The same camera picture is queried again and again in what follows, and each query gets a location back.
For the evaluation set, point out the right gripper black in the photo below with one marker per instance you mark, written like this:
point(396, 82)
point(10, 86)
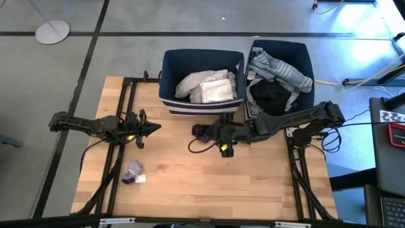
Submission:
point(231, 133)

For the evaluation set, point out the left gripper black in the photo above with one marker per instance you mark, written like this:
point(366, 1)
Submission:
point(134, 128)

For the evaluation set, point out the white towel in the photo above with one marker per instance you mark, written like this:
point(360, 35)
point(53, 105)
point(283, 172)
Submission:
point(218, 90)

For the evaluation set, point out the grey purple sock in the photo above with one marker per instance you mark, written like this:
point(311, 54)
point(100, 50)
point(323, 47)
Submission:
point(134, 168)

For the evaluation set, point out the blue plaid shirt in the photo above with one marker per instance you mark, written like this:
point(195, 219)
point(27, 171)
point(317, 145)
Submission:
point(253, 106)

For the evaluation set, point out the small white card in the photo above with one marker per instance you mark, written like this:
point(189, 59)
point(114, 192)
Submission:
point(140, 179)

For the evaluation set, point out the pale white shirt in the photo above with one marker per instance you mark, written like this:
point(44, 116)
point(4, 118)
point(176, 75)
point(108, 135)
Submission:
point(190, 85)

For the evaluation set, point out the grey striped shirt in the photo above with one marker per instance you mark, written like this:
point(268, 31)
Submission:
point(284, 71)

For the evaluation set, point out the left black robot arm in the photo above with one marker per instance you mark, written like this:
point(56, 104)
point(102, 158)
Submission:
point(76, 122)

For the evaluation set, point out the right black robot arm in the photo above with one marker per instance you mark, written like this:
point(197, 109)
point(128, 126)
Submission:
point(300, 118)

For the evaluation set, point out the navy white striped fabric bin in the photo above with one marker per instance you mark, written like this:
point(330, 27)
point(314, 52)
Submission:
point(202, 58)
point(297, 52)

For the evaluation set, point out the round white floor base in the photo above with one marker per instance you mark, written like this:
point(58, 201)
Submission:
point(52, 31)

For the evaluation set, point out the grey floor foot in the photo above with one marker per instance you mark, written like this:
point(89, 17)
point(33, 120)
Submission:
point(9, 141)

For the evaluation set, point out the dark grey desk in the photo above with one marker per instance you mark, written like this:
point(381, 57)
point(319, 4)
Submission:
point(389, 164)

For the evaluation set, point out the black white marker sheet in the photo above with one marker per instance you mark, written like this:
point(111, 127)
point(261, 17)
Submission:
point(392, 117)

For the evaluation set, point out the red black device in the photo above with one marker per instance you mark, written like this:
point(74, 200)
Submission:
point(397, 136)

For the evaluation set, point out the black pole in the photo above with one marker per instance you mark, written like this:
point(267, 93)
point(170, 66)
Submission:
point(395, 100)

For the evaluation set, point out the dark keyboard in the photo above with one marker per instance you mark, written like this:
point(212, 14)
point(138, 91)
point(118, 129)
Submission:
point(394, 212)

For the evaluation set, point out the silver metal bracket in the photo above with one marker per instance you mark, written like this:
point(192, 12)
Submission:
point(292, 225)
point(117, 221)

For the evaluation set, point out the black frame crossbar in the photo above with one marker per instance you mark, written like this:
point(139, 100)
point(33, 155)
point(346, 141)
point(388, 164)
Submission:
point(63, 221)

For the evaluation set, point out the black desk leg frame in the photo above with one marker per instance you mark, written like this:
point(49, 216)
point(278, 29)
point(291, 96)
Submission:
point(364, 81)

